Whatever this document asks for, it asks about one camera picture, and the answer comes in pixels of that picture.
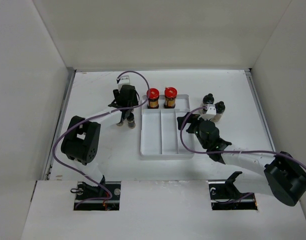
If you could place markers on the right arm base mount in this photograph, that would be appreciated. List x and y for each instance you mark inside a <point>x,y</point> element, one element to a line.
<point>224,196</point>

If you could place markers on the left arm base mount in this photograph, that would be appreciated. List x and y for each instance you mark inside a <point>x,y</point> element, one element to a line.
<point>94,198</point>

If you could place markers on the black-label spice bottle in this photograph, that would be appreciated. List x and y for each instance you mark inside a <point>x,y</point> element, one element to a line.
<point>121,122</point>
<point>131,121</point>

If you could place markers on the white divided organizer tray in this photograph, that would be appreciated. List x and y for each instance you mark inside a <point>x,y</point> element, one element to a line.
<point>160,137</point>

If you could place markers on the red-lid sauce jar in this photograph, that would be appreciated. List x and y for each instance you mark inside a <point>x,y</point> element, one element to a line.
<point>153,95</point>
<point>170,95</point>

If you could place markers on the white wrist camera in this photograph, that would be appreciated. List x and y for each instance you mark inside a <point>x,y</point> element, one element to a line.
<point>123,80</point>
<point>208,112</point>

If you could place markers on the black-top white salt grinder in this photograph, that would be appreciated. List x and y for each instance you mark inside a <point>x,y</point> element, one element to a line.
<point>220,109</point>

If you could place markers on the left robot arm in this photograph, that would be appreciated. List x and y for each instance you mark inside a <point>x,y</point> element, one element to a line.
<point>81,141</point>

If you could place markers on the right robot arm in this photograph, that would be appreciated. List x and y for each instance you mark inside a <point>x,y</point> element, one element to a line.
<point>278,174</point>

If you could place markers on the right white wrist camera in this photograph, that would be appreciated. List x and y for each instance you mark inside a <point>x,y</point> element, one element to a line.
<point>208,112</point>

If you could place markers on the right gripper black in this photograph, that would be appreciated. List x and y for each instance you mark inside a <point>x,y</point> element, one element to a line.
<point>190,119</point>

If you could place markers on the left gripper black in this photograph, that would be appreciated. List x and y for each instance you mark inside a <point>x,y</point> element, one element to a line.
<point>133,102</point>

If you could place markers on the black-top brown spice grinder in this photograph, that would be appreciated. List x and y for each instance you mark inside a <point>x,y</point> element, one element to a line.
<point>208,100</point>

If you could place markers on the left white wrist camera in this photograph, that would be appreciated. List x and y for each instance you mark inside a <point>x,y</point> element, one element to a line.
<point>123,80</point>

